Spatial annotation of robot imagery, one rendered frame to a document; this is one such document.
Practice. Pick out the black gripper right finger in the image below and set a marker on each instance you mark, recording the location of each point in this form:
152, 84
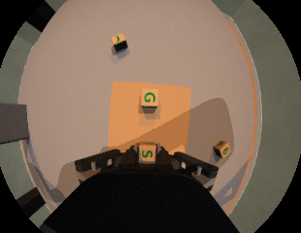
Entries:
202, 171

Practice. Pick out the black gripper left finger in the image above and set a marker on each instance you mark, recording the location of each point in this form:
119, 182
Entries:
98, 163

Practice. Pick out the orange flat mat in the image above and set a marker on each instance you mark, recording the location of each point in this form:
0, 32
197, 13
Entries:
130, 123

